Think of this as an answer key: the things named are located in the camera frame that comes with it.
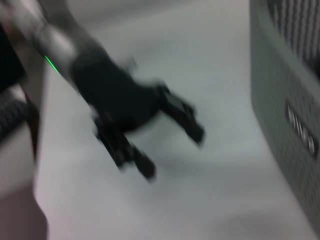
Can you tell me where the black corrugated hose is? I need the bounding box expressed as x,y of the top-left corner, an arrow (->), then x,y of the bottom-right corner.
0,99 -> 38,141

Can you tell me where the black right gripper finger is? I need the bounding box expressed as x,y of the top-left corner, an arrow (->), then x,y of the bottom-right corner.
0,191 -> 49,240

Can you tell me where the black robot torso panel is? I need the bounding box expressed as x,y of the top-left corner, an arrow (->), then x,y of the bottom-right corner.
0,21 -> 29,94

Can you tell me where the grey perforated storage bin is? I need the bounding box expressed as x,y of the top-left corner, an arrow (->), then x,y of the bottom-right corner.
249,0 -> 320,237

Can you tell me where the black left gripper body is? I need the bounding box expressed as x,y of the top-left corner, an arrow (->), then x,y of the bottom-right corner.
69,44 -> 167,142

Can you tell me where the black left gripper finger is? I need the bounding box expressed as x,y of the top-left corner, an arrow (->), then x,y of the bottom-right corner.
94,117 -> 157,181
158,84 -> 205,147

